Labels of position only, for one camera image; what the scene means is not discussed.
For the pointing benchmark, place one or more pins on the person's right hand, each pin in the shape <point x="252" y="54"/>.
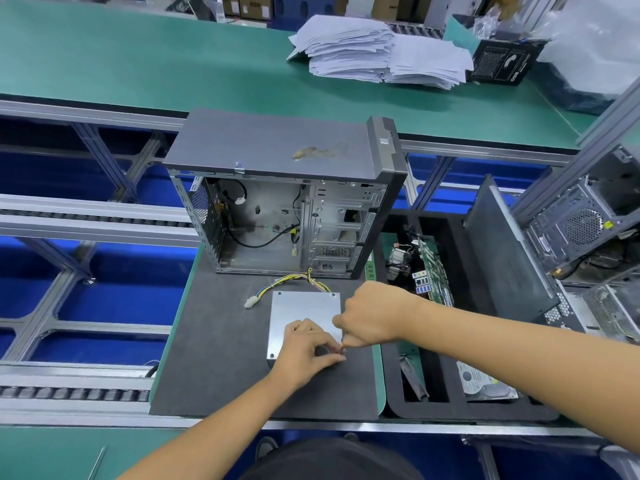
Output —
<point x="375" y="313"/>

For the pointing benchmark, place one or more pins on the person's left hand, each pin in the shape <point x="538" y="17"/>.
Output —
<point x="305" y="355"/>

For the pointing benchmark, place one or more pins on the silver optical drive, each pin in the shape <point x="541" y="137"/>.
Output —
<point x="295" y="315"/>

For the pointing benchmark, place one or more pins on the power supply circuit board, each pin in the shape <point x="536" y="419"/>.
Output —
<point x="251" y="301"/>

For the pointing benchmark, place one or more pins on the person's left forearm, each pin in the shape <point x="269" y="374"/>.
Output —
<point x="200" y="435"/>

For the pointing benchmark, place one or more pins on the person's right forearm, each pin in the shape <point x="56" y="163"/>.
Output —
<point x="525" y="365"/>

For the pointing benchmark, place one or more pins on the person's left shoe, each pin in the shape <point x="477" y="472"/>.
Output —
<point x="265" y="447"/>

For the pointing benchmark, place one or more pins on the person's black trousers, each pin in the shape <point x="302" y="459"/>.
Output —
<point x="330" y="460"/>

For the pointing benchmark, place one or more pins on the green memory stick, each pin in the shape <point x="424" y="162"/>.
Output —
<point x="371" y="270"/>

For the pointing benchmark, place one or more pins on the processor cooler with fan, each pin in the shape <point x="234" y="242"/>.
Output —
<point x="402" y="257"/>

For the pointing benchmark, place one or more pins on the green motherboard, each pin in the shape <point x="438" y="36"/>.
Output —
<point x="435" y="270"/>

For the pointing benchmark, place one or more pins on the black foam tray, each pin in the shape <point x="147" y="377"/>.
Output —
<point x="445" y="410"/>

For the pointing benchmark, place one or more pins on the silver hard drive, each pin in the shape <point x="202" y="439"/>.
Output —
<point x="485" y="385"/>

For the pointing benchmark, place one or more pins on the dark grey case side panel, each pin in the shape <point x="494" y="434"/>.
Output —
<point x="510" y="255"/>

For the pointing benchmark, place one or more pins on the grey computer tower case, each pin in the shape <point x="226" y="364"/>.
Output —
<point x="270" y="145"/>
<point x="580" y="220"/>

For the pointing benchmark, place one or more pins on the silver perforated metal plate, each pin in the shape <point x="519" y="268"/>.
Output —
<point x="605" y="310"/>

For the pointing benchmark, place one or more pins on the stack of white papers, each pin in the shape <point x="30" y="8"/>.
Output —
<point x="380" y="50"/>

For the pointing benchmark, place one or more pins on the black cardboard box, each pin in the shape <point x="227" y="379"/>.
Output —
<point x="505" y="60"/>

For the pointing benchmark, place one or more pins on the stack of brown cardboard boxes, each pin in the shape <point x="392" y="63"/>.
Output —
<point x="250" y="5"/>

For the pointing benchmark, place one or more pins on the clear plastic bag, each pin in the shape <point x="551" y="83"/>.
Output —
<point x="595" y="45"/>

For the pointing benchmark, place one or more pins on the aluminium conveyor frame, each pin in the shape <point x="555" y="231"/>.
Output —
<point x="80" y="220"/>

